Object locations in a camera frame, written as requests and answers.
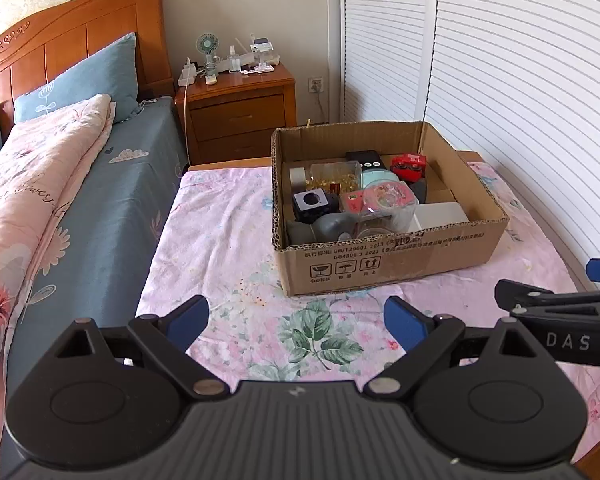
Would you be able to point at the wooden headboard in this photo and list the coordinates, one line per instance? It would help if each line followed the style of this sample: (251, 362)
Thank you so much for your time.
(70, 30)

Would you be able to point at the pink quilt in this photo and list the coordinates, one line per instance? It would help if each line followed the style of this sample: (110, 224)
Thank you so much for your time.
(35, 185)

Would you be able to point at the black digital timer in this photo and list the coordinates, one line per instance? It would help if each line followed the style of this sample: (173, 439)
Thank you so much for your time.
(364, 159)

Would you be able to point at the white power strip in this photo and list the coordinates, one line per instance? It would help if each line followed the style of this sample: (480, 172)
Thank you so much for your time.
(187, 74)

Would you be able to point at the floral tablecloth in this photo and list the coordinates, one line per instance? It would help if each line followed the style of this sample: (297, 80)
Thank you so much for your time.
(220, 240)

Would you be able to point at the grey toy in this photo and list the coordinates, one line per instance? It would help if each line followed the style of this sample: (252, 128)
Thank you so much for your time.
(325, 227)

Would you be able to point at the dark cube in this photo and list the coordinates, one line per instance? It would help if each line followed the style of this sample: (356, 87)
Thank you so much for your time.
(314, 205)

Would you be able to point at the large blue pillow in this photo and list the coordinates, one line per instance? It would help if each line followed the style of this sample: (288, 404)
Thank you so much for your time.
(90, 80)

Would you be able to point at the empty clear jar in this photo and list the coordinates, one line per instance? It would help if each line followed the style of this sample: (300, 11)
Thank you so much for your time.
(380, 222)

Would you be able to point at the teal round container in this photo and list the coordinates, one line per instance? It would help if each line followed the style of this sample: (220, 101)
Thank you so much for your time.
(380, 177)

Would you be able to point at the clear bottle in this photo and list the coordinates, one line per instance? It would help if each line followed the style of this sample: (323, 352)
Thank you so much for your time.
(234, 59)

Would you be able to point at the wall socket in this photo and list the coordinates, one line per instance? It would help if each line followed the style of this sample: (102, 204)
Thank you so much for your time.
(315, 84)

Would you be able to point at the white louvered wardrobe door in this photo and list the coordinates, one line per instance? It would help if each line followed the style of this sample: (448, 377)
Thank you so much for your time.
(530, 85)
(387, 40)

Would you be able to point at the wooden nightstand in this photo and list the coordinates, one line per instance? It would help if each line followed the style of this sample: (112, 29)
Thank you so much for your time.
(240, 115)

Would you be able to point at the dark grey object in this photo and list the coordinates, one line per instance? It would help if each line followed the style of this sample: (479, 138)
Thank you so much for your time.
(420, 190)

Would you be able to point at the white plastic container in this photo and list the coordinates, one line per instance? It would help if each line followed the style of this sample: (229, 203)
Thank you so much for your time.
(442, 216)

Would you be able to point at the red toy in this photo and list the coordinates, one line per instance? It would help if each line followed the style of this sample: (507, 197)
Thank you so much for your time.
(407, 166)

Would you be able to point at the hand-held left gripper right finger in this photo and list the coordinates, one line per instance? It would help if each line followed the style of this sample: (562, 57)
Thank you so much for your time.
(405, 322)

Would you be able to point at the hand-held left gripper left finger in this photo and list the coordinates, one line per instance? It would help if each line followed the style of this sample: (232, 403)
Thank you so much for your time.
(187, 322)

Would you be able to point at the blue bed sheet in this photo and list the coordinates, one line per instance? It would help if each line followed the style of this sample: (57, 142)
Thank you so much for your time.
(125, 185)

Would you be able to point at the small green desk fan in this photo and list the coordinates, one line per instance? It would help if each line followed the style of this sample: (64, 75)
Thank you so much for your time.
(207, 45)

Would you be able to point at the cardboard box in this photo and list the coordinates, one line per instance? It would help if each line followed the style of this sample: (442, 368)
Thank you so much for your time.
(390, 265)

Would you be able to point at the clear acrylic stand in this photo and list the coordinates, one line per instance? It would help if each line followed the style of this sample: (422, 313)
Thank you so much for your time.
(262, 62)

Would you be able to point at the round pink clear container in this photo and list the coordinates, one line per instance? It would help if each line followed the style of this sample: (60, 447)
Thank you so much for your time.
(387, 196)

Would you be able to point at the red card box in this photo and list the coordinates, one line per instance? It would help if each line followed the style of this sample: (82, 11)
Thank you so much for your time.
(352, 202)

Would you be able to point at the clear jar with gold items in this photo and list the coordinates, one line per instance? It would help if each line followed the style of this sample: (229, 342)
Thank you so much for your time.
(330, 176)

